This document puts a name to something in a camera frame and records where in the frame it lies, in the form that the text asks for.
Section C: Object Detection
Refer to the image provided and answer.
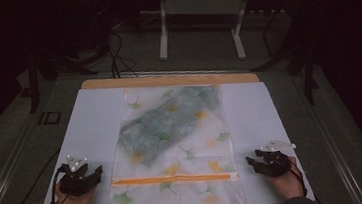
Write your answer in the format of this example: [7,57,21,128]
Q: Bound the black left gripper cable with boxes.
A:
[45,162,74,204]

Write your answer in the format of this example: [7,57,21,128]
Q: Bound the black floor cables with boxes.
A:
[105,28,140,81]

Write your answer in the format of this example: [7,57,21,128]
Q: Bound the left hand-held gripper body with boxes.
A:
[55,153,94,199]

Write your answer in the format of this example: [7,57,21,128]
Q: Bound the person's right hand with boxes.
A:
[262,154,309,202]

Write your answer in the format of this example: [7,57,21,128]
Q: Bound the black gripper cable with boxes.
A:
[45,162,74,204]
[287,160,310,200]

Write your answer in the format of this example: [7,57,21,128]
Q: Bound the white table cover sheet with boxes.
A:
[26,67,317,204]

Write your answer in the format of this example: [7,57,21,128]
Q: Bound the thin black floor cable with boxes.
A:
[0,147,66,204]

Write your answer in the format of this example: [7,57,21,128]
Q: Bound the white metal table frame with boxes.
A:
[153,0,260,69]

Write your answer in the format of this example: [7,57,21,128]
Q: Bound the clear leaf-print zip bag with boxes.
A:
[96,77,247,204]

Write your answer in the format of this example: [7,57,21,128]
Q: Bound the black stand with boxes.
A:
[244,0,324,111]
[12,36,102,116]

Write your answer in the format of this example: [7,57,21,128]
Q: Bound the blue-green cloth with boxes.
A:
[113,82,227,171]

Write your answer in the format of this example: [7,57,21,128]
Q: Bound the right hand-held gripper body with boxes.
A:
[253,136,300,180]

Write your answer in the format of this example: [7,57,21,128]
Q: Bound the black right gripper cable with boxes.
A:
[287,160,310,200]

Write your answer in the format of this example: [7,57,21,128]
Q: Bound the floor socket plate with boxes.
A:
[36,109,64,127]

